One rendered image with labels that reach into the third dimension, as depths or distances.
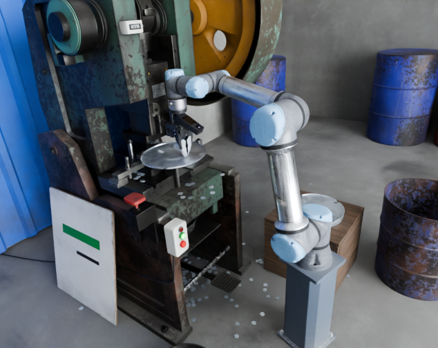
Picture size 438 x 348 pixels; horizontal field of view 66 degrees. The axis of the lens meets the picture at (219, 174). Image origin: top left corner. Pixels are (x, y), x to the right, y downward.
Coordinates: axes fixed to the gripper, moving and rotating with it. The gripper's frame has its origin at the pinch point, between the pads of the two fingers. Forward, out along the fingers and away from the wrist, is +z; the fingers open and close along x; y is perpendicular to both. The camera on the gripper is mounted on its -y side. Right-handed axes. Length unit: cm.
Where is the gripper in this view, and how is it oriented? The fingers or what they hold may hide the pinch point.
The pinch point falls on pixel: (186, 155)
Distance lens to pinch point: 145.9
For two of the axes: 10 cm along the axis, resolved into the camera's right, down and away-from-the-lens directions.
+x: -5.8, 3.9, -7.2
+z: 0.6, 9.0, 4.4
